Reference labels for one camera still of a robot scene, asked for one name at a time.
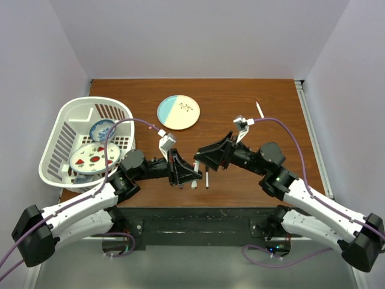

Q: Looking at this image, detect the white black-tip marker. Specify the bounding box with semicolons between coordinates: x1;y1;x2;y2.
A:
191;161;200;189

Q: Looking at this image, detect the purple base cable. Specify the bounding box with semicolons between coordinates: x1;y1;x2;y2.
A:
242;244;333;268
102;230;138;258

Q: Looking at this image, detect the aluminium frame rail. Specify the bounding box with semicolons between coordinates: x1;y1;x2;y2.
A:
294;80;334;200

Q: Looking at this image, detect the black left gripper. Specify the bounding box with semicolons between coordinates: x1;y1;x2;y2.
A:
133;148;202;186

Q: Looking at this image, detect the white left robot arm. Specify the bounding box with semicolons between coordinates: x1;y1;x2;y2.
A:
11;149;202;267

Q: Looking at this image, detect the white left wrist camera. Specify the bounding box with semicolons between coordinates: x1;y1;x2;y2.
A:
158;129;176;160

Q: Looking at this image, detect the blue patterned bowl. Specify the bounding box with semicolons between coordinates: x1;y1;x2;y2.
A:
89;119;116;142

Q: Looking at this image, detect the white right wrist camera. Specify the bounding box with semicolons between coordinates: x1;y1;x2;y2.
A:
233;115;255;144

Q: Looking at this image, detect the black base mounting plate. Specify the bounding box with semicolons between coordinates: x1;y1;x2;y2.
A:
102;207;292;255

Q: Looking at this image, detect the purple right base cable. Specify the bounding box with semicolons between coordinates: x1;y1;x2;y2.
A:
242;244;333;268

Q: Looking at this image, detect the white plastic dish basket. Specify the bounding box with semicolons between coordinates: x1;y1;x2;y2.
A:
38;96;133;193

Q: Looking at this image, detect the cream and teal plate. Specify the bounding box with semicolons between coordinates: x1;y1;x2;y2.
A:
157;95;200;131

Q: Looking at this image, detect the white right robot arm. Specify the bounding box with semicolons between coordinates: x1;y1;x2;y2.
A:
194;133;384;273

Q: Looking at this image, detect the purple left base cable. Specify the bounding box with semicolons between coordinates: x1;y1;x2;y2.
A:
102;230;138;258

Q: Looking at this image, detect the pink marker pen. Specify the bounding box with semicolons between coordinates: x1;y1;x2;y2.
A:
256;101;265;119

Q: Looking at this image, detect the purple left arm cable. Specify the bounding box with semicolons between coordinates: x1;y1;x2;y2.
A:
0;119;160;284

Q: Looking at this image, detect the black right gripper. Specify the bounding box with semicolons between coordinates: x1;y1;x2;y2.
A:
194;131;267;176

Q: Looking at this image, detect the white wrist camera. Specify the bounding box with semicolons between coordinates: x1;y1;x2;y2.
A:
158;129;176;160
233;115;255;144

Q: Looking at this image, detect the grey silver pen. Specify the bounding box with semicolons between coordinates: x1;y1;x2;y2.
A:
205;167;209;189

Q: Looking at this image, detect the watermelon patterned plate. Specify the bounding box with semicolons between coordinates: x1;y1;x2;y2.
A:
69;143;121;175

